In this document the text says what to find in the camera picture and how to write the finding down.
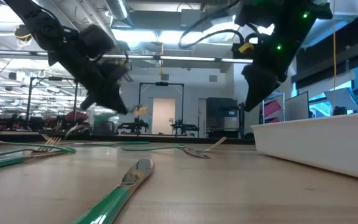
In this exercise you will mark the black cabinet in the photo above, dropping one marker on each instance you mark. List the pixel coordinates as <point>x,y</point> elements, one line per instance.
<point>222,109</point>

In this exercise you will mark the grey ceiling duct box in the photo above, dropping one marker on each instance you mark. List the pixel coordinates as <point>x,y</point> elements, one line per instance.
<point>194,20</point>

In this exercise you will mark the white shelf rack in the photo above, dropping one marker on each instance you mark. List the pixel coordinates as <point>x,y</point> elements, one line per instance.
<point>256,121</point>

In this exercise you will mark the black crate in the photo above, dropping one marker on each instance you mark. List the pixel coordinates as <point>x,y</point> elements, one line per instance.
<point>103,129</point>

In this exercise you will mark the black background robot arm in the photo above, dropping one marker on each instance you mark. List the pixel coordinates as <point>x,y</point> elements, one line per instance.
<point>135,126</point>
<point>185,127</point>

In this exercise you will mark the white cutlery tray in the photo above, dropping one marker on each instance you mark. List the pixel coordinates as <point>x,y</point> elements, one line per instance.
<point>322,143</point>

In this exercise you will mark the pink storage bin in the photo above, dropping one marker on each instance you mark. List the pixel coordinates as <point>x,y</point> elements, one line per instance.
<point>272,108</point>
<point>273,120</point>

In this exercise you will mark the pale door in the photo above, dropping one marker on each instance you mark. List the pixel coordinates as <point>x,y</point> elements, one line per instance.
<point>163,118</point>

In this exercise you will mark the long ceiling light strip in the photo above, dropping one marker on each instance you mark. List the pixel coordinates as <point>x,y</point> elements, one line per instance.
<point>185,58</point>

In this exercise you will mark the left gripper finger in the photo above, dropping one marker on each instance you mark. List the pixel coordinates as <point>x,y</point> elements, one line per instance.
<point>113,101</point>

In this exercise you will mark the white angled panel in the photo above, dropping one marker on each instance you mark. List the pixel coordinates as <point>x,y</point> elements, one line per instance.
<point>342,98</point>

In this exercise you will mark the red background object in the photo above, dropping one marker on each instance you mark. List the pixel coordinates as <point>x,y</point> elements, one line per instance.
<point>76,116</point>

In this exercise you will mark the grey wall vent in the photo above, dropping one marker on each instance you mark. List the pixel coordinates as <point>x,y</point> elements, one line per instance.
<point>213,78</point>
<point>164,77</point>

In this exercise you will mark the grey monitor panel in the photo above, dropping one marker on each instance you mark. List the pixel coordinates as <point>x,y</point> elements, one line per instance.
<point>297,107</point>

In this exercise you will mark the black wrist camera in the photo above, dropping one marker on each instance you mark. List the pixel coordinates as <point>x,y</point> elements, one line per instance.
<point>237,51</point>
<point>115,70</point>

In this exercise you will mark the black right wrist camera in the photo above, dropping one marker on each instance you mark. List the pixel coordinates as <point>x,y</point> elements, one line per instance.
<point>237,51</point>

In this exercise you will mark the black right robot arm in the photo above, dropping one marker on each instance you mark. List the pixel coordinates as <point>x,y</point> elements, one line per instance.
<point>291,18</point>

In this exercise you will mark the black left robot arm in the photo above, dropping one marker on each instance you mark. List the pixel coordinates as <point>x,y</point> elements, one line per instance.
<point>42,28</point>

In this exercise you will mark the silver round air duct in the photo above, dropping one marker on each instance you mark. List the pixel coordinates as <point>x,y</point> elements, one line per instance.
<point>118,7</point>

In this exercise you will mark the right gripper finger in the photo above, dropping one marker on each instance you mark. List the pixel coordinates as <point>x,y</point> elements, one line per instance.
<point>259,84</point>

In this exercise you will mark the black desk object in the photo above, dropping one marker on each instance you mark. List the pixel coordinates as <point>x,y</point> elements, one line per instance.
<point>340,111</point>

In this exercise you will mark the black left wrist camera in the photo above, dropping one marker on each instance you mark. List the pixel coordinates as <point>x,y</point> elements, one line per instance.
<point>115,70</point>

